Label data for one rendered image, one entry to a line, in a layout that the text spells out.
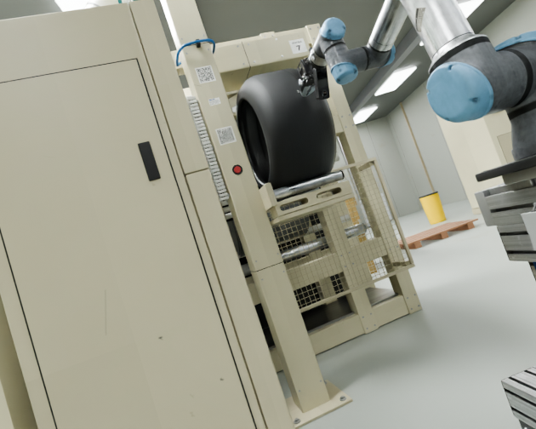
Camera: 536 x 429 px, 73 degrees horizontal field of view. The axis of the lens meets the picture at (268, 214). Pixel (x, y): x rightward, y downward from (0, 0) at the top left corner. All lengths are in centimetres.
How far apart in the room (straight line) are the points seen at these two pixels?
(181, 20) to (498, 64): 138
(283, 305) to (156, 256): 96
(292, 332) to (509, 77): 119
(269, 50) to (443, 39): 143
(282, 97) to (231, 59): 64
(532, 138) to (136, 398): 88
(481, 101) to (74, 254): 78
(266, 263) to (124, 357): 95
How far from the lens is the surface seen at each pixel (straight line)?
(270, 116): 150
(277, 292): 157
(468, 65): 80
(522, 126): 91
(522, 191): 94
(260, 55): 215
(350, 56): 126
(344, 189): 160
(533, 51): 91
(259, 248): 155
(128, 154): 73
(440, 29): 87
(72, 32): 86
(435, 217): 763
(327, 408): 168
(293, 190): 154
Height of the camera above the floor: 73
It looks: 4 degrees up
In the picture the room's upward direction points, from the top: 19 degrees counter-clockwise
